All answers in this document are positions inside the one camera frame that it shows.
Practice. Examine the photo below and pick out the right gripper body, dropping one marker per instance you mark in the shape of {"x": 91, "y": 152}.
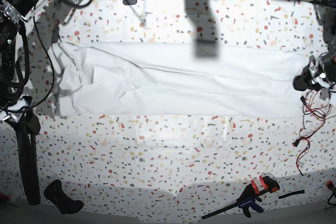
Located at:
{"x": 13, "y": 113}

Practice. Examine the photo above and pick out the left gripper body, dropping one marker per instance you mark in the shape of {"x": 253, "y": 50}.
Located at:
{"x": 322, "y": 70}

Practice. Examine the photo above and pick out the white T-shirt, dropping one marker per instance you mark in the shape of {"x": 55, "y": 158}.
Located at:
{"x": 133, "y": 78}

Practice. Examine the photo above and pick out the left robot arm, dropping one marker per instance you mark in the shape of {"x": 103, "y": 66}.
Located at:
{"x": 326, "y": 18}

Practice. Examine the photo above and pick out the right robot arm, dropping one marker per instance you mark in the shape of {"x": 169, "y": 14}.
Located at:
{"x": 15, "y": 54}

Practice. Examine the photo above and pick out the long black cylindrical case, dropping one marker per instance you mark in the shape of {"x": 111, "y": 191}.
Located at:
{"x": 28, "y": 166}

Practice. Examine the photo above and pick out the black game controller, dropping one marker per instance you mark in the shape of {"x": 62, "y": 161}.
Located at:
{"x": 65, "y": 204}

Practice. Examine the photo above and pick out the orange clamp at table edge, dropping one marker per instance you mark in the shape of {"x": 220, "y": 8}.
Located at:
{"x": 332, "y": 188}

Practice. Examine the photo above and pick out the short black rod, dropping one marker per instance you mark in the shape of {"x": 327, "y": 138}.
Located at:
{"x": 299, "y": 192}

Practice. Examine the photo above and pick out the black and orange bar clamp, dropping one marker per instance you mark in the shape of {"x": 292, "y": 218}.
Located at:
{"x": 249, "y": 196}

